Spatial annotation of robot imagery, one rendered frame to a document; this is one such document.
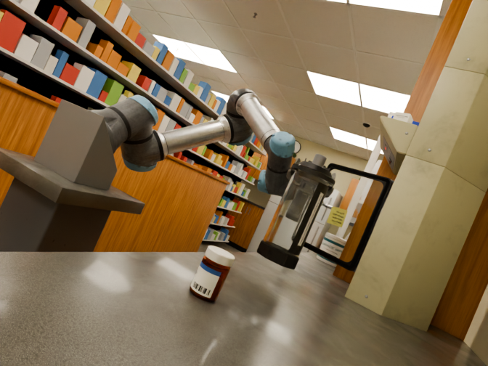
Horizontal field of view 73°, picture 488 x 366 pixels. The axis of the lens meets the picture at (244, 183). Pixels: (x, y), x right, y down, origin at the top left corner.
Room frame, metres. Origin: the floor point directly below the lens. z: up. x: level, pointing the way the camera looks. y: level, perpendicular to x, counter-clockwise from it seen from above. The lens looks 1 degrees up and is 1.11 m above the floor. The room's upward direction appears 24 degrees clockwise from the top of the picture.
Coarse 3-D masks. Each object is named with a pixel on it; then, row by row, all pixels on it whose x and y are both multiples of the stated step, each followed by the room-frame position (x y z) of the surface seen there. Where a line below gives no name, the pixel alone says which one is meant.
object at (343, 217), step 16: (336, 176) 1.47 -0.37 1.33; (352, 176) 1.41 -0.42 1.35; (384, 176) 1.32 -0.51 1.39; (336, 192) 1.44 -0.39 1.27; (352, 192) 1.39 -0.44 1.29; (368, 192) 1.34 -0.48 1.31; (320, 208) 1.47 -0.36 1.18; (336, 208) 1.42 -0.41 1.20; (352, 208) 1.37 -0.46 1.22; (368, 208) 1.33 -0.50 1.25; (320, 224) 1.45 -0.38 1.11; (336, 224) 1.40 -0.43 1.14; (352, 224) 1.35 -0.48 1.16; (320, 240) 1.43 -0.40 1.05; (336, 240) 1.38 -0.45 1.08; (352, 240) 1.33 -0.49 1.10; (336, 256) 1.36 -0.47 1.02; (352, 256) 1.31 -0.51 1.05
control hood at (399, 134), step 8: (384, 120) 1.05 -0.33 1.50; (392, 120) 1.04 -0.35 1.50; (384, 128) 1.05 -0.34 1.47; (392, 128) 1.03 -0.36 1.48; (400, 128) 1.02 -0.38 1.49; (408, 128) 1.01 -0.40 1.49; (416, 128) 1.01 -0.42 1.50; (384, 136) 1.12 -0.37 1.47; (392, 136) 1.03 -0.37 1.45; (400, 136) 1.02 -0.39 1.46; (408, 136) 1.01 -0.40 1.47; (392, 144) 1.04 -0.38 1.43; (400, 144) 1.02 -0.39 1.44; (408, 144) 1.01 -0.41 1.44; (392, 152) 1.11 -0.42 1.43; (400, 152) 1.01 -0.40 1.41; (400, 160) 1.09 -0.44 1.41
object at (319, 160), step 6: (318, 156) 0.77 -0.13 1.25; (324, 156) 0.77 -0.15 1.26; (300, 162) 0.78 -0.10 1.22; (306, 162) 0.76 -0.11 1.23; (312, 162) 0.78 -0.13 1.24; (318, 162) 0.77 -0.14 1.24; (324, 162) 0.78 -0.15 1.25; (318, 168) 0.74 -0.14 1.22; (324, 168) 0.75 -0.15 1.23; (330, 174) 0.76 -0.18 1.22
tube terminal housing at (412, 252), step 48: (432, 96) 1.00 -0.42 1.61; (480, 96) 0.96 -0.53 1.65; (432, 144) 0.98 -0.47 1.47; (480, 144) 0.99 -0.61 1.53; (432, 192) 0.96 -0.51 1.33; (480, 192) 1.02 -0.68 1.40; (384, 240) 0.99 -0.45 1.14; (432, 240) 0.98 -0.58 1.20; (384, 288) 0.97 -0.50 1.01; (432, 288) 1.01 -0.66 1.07
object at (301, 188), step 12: (312, 168) 0.73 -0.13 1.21; (300, 180) 0.75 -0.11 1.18; (312, 180) 0.74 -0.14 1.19; (324, 180) 0.73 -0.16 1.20; (288, 192) 0.76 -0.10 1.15; (300, 192) 0.74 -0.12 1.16; (312, 192) 0.74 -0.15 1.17; (288, 204) 0.75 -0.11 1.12; (300, 204) 0.74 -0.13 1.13; (276, 216) 0.77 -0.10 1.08; (288, 216) 0.74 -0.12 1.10; (300, 216) 0.74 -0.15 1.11; (276, 228) 0.75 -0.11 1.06; (288, 228) 0.74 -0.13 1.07; (264, 240) 0.77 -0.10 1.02; (276, 240) 0.74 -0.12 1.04; (288, 240) 0.74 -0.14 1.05; (288, 252) 0.74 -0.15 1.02
